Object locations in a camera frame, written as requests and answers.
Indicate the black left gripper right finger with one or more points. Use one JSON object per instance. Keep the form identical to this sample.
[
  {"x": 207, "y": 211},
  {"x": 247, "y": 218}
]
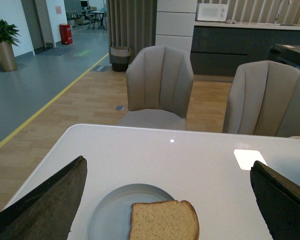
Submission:
[{"x": 278, "y": 200}]

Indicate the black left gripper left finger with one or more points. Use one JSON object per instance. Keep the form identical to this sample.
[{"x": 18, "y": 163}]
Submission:
[{"x": 48, "y": 211}]

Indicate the grey round plate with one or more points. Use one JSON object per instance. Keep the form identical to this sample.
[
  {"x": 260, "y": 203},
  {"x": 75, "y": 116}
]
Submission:
[{"x": 111, "y": 217}]

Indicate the slice of brown bread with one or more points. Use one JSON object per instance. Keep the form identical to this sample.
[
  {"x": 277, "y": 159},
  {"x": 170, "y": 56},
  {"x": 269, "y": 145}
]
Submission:
[{"x": 164, "y": 220}]

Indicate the grey floor socket plate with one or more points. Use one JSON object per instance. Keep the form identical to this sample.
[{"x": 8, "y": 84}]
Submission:
[{"x": 119, "y": 107}]

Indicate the beige chair right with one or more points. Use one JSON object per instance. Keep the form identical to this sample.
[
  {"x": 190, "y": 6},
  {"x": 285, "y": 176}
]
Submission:
[{"x": 264, "y": 100}]

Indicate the beige chair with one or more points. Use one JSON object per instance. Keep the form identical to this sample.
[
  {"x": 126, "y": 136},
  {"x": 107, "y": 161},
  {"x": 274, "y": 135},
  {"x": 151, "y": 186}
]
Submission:
[
  {"x": 159, "y": 84},
  {"x": 264, "y": 100}
]

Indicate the gold tall planter pot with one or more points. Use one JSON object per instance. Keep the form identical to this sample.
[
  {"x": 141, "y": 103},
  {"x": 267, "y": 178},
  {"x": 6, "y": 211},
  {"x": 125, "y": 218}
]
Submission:
[{"x": 7, "y": 58}]

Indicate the woven laundry basket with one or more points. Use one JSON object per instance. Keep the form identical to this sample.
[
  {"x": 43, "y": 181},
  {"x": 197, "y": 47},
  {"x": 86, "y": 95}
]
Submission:
[{"x": 120, "y": 57}]

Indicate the dark grey kitchen counter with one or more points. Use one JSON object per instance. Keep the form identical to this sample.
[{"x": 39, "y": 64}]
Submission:
[{"x": 219, "y": 50}]

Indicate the beige chair left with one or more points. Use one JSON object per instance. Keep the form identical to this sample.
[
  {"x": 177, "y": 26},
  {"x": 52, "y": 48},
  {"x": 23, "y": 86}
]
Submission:
[{"x": 159, "y": 84}]

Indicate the red fire extinguisher box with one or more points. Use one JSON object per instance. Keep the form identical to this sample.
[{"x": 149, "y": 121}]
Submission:
[{"x": 65, "y": 34}]

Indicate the green potted plant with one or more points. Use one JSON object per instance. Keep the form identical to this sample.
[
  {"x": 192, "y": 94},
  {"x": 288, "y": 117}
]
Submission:
[{"x": 8, "y": 33}]

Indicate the distant black-legged table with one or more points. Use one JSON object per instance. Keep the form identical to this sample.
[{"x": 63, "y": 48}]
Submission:
[{"x": 98, "y": 17}]

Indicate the white microwave oven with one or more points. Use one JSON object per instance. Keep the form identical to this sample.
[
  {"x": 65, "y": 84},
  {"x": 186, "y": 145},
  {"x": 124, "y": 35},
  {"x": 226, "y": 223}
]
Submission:
[{"x": 211, "y": 12}]

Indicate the beige slatted curtain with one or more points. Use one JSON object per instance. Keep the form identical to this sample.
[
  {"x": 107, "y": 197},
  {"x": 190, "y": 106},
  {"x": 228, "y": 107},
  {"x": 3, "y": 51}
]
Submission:
[{"x": 132, "y": 23}]

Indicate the white pillar cabinet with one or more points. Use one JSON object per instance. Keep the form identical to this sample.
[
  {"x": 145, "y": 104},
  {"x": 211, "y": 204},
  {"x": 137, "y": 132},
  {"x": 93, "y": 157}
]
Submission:
[{"x": 175, "y": 20}]

